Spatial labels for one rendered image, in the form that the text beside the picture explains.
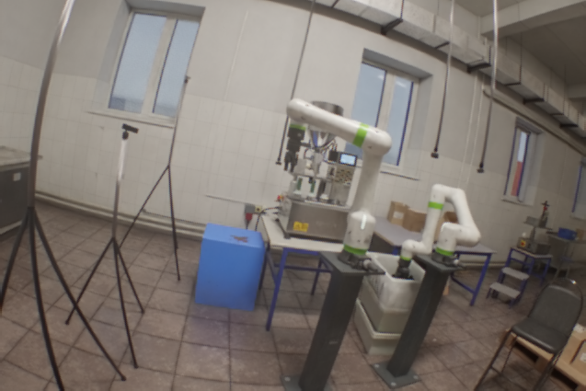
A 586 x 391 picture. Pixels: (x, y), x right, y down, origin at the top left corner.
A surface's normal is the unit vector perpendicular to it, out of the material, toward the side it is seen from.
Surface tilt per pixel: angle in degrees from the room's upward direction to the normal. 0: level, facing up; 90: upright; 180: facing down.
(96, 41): 90
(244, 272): 90
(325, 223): 90
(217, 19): 90
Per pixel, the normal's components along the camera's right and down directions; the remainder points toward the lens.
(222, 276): 0.18, 0.11
